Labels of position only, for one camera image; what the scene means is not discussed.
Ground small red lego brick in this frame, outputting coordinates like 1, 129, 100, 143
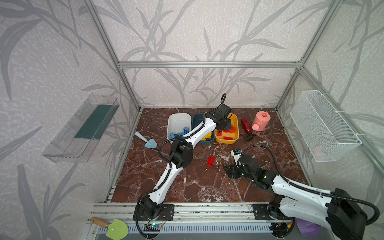
229, 125, 236, 133

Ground yellow long lego brick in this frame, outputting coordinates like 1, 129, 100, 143
203, 134, 212, 141

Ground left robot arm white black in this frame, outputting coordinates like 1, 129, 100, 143
135, 93, 232, 220

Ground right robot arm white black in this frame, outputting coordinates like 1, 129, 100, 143
225, 149, 380, 240

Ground yellow plastic bin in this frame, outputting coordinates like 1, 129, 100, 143
215, 114, 240, 144

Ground dark teal plastic bin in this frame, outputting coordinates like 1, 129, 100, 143
192, 113, 215, 145

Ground red and black hand tool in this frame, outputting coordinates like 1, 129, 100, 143
241, 118, 255, 142

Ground pink toy watering can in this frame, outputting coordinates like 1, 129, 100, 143
252, 111, 271, 132

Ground white plastic bin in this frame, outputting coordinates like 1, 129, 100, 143
167, 113, 192, 140

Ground light blue toy trowel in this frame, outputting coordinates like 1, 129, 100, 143
135, 132, 158, 149

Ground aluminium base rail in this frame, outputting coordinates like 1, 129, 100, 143
86, 201, 337, 235

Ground white wire mesh basket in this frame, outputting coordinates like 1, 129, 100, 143
290, 90, 362, 163

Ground purple toy shovel pink handle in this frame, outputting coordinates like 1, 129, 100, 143
296, 219, 321, 237

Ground green toy spade wooden handle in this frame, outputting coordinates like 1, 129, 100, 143
90, 217, 129, 240

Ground clear plastic wall shelf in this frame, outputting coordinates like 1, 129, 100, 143
42, 94, 120, 163

